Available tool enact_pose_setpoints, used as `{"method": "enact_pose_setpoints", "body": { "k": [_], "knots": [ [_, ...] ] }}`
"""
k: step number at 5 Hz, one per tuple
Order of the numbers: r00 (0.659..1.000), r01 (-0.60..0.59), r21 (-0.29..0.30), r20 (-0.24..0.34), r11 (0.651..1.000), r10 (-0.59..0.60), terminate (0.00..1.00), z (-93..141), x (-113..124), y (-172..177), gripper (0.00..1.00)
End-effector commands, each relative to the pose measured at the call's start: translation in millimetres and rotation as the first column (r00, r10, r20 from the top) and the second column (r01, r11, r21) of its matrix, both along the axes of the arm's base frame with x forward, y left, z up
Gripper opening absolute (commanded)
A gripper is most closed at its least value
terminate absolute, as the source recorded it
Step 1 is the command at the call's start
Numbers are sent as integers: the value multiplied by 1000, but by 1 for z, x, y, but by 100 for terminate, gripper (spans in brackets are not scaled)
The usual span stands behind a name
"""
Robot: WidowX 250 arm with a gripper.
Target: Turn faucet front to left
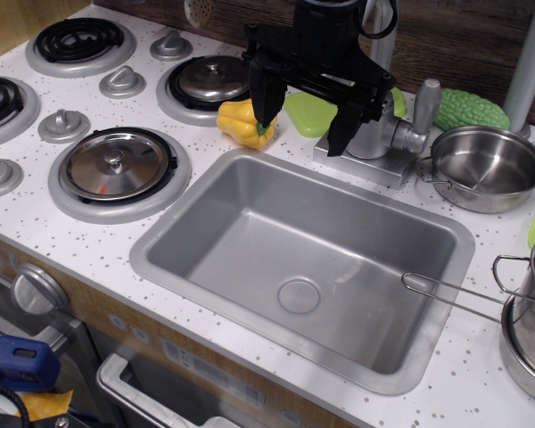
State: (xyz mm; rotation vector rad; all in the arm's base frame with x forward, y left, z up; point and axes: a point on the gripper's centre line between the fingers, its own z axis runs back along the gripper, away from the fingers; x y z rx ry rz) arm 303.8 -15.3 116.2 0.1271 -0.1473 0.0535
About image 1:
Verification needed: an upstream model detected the grey toy faucet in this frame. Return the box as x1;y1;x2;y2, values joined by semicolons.
313;78;441;189

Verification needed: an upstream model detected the grey stove knob top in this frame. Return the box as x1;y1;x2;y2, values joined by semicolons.
150;30;193;62

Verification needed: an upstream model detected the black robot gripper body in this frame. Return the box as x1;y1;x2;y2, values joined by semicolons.
243;1;396;102

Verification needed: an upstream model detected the blue clamp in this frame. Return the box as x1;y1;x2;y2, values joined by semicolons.
0;335;61;392

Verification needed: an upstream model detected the grey vertical pole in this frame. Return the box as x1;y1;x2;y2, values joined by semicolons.
503;12;535;138

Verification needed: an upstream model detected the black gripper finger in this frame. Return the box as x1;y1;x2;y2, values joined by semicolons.
250;57;287;127
327;89;384;157

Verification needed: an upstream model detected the grey stove knob middle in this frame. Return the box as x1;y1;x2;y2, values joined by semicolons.
99;65;146;99

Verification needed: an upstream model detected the grey stove knob lower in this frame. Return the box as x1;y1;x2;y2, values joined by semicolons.
37;109;91;144

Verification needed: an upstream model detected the black coil burner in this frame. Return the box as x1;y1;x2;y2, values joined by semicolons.
0;77;40;144
25;18;136;78

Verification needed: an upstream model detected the grey oven dial knob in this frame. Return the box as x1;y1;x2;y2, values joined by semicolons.
10;263;70;316

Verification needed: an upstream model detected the steel lid front burner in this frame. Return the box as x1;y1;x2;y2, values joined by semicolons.
59;127;177;202

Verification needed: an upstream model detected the black coil burner left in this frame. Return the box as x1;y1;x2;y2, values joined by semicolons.
0;77;40;144

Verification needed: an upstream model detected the yellow toy squash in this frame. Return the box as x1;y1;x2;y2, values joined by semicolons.
216;99;276;150

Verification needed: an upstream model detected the steel lid burner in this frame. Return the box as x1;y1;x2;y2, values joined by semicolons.
173;55;249;103
59;127;177;202

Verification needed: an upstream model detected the black cable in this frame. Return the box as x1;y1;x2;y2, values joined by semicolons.
0;378;31;428

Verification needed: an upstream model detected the small steel pot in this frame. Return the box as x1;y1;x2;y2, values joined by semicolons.
413;126;535;214

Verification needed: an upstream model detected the green plastic toy lid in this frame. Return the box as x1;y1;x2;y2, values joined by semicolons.
284;92;338;138

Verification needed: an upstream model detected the green toy bitter gourd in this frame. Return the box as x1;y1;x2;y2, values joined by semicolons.
434;88;510;131

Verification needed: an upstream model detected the grey plastic sink basin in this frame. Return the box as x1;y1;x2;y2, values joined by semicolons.
129;149;475;395

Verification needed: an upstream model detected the grey oven door handle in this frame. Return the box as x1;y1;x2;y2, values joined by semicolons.
95;351;233;428

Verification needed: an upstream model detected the steel pan with wire handle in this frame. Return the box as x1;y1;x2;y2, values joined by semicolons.
401;272;535;399

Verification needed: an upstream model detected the black coil burner top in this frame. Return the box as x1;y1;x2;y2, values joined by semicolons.
25;18;136;78

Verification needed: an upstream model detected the grey stove knob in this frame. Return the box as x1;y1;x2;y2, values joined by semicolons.
99;65;146;99
150;30;193;62
37;109;91;144

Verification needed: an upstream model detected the steel lid back burner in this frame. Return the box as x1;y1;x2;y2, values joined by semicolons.
173;55;249;103

